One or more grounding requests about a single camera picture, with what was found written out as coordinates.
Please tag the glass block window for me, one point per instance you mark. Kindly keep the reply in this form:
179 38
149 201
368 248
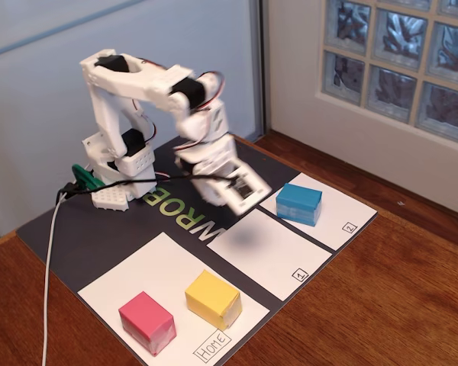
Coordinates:
397 57

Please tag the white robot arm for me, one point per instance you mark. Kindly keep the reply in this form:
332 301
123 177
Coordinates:
103 110

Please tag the blue paper box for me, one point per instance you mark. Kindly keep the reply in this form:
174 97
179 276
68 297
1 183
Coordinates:
297 202

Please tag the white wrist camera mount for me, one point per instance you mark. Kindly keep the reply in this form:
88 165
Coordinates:
248 190

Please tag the white zone 2 paper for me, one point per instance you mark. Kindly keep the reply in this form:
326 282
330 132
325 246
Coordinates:
343 206

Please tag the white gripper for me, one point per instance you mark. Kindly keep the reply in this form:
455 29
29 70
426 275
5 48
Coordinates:
211 194

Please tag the dark grey mat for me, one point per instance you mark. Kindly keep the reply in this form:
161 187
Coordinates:
99 236

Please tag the white zone 1 paper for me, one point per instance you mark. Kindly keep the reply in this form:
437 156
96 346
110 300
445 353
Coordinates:
275 259

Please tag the green clamp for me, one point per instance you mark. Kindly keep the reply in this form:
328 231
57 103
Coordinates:
86 177

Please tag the white home zone paper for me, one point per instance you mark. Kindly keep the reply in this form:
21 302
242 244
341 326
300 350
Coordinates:
149 267

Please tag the yellow paper box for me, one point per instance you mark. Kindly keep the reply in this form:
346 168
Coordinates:
211 297

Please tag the pale blue sliding panel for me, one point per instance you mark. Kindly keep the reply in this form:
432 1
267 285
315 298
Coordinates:
42 114

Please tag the pink paper box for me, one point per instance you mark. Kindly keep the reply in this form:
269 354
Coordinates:
145 320

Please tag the grey metal door frame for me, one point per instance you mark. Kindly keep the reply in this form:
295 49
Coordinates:
259 68

